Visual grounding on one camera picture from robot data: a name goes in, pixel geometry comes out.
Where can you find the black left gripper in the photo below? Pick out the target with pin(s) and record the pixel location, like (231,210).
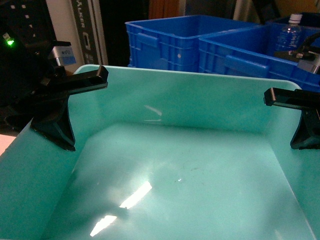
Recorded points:
(31,86)

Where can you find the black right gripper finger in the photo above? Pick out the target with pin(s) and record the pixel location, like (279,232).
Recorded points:
(297,99)
(307,134)

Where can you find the teal plastic tray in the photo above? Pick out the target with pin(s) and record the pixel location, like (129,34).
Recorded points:
(165,155)

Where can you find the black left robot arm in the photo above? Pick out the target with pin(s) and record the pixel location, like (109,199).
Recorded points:
(28,21)

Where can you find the clear plastic water bottle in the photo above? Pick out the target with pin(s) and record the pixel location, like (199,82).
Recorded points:
(289,36)

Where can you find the blue plastic crate right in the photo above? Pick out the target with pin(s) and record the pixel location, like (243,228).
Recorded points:
(249,52)

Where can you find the blue plastic crate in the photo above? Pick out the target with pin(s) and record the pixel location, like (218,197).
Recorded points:
(173,43)
(249,52)

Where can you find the white banner stand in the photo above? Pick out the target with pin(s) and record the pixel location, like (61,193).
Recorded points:
(89,25)

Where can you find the blue plastic crate left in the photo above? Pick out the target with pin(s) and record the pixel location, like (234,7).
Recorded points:
(173,43)

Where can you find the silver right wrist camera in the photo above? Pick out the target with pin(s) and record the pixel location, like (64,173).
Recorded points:
(311,66)

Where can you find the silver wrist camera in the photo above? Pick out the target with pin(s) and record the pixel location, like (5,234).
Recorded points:
(311,66)
(62,54)

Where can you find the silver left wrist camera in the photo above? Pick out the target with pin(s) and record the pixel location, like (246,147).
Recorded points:
(62,54)

